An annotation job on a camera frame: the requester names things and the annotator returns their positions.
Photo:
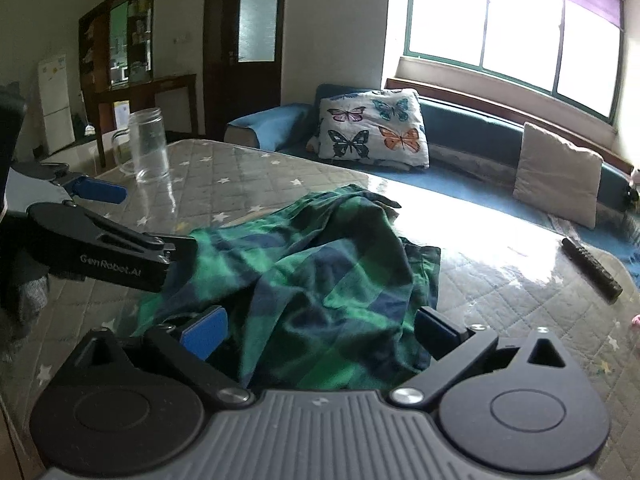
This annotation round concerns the white refrigerator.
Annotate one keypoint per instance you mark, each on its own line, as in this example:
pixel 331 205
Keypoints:
pixel 55 103

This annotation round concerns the green framed window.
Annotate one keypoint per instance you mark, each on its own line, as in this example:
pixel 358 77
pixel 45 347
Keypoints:
pixel 568 49

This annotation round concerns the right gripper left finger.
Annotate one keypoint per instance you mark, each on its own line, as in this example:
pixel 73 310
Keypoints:
pixel 123 406

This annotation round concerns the green blue plaid shirt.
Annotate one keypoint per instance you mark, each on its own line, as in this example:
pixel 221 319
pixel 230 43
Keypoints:
pixel 320 295

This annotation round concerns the dark wooden side table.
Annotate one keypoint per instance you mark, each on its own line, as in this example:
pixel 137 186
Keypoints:
pixel 99 104

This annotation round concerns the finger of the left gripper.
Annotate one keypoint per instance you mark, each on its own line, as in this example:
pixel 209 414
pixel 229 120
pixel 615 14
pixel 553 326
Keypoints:
pixel 72 240
pixel 58 177

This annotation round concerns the blue sofa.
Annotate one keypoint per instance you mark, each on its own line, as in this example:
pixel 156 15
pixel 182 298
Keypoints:
pixel 473 155

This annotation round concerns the dark wooden display cabinet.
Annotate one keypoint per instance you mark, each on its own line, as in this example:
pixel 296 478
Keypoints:
pixel 115 42

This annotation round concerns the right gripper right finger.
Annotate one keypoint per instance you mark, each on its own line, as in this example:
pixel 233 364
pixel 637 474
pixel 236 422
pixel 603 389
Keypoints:
pixel 507 407

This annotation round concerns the dark wooden door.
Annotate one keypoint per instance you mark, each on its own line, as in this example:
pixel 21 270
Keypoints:
pixel 242 59

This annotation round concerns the butterfly print pillow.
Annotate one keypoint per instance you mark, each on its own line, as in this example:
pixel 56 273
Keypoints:
pixel 377 127

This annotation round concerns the clear glass mug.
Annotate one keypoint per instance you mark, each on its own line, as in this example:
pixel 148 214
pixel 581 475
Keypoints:
pixel 140 150

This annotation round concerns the black cylindrical remote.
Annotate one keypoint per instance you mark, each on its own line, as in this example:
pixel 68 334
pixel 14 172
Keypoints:
pixel 592 268

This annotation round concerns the beige square cushion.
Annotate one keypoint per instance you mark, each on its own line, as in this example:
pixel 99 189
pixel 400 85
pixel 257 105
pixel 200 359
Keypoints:
pixel 557 176

